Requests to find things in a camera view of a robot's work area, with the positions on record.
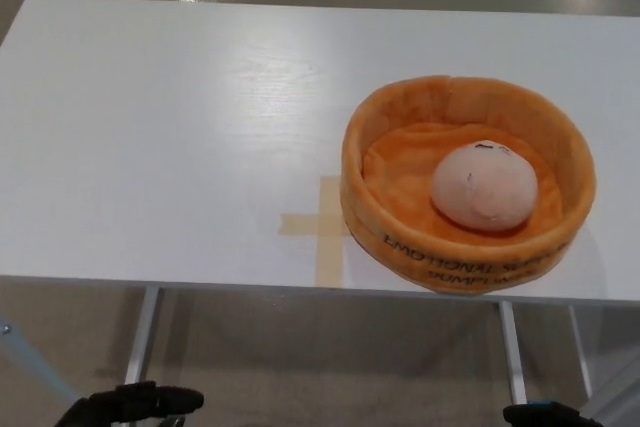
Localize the light blue metal bar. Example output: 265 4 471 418
0 316 77 409

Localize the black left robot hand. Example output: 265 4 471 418
54 380 206 427

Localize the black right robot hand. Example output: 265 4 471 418
502 398 597 427

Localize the pink round plush toy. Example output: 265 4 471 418
430 139 540 232

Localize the short beige tape strip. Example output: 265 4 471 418
279 212 352 238

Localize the white metal table leg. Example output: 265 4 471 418
566 303 594 397
123 286 164 389
498 300 529 406

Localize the orange plush round basket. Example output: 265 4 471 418
338 72 599 296

